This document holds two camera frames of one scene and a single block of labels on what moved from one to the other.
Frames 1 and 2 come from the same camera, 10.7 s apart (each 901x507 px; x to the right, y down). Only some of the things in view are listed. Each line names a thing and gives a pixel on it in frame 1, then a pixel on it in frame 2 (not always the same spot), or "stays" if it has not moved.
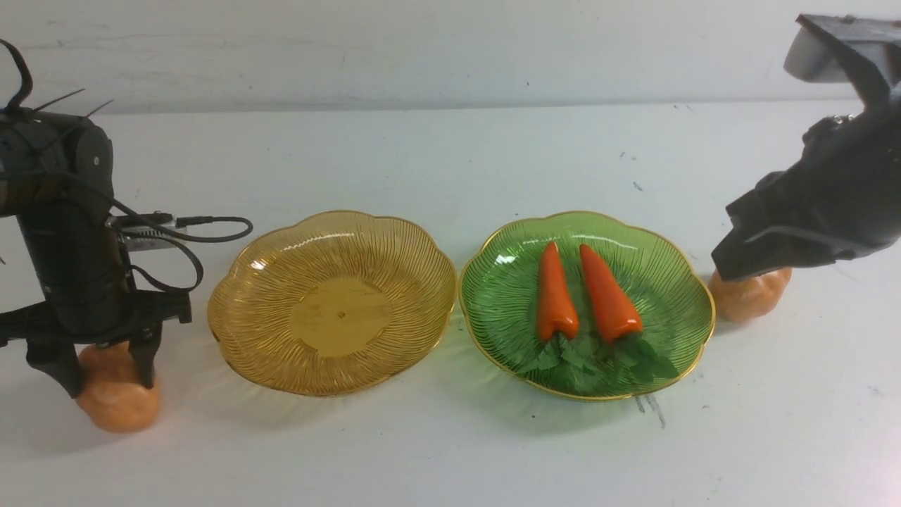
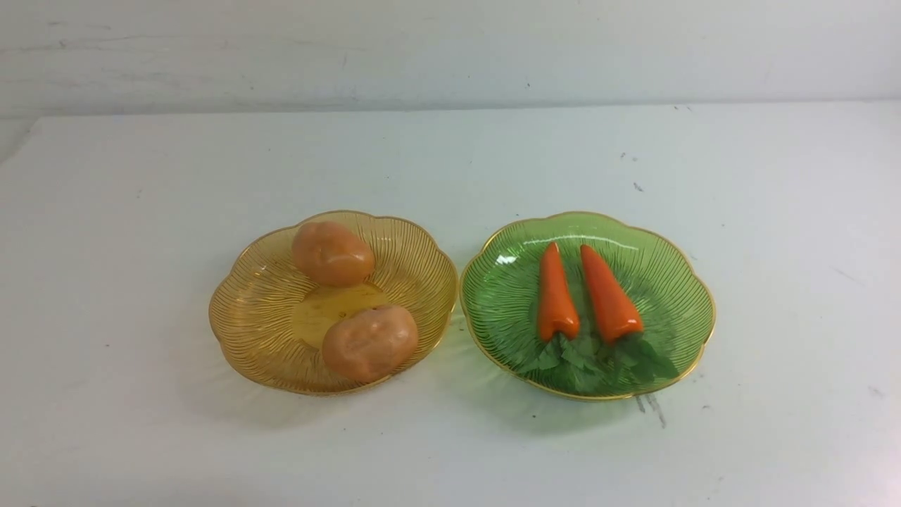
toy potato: [113, 393] -> [330, 255]
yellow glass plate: [334, 303] stays
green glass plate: [661, 279] stays
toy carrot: [557, 323] stays
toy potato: [742, 299] -> [370, 344]
